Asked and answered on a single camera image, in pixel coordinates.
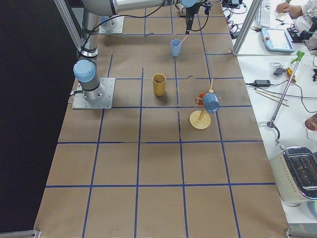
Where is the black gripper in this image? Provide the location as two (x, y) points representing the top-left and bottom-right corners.
(185, 5), (196, 34)

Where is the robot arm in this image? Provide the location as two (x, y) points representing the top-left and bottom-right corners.
(73, 0), (202, 102)

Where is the light blue plastic cup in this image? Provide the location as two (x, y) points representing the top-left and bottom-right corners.
(170, 39), (181, 57)

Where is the bamboo chopstick holder cup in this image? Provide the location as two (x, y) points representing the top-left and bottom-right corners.
(152, 73), (166, 97)

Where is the person hand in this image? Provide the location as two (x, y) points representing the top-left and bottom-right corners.
(275, 2), (291, 13)

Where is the orange mug on tree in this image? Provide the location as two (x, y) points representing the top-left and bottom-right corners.
(195, 93), (205, 106)

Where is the blue mug on tree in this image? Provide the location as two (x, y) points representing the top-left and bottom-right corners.
(203, 93), (220, 114)

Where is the white keyboard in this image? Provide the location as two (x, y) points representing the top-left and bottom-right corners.
(253, 0), (271, 28)

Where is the teach pendant tablet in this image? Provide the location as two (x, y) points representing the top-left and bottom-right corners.
(261, 28), (295, 53)

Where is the black power adapter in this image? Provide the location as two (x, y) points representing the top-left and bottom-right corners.
(254, 79), (271, 87)

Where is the wooden mug tree stand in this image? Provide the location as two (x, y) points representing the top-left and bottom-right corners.
(189, 78), (215, 129)

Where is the wooden chopstick on desk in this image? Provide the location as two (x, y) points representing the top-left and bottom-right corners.
(256, 91), (280, 103)

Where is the brown paper table cover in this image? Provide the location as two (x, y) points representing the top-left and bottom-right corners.
(34, 0), (286, 238)

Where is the silver toaster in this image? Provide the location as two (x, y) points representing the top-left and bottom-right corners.
(270, 146), (317, 206)

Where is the aluminium frame post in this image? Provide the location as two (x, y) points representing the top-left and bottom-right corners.
(232, 0), (262, 56)

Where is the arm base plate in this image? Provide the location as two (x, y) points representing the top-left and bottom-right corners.
(72, 78), (115, 110)
(99, 16), (124, 35)

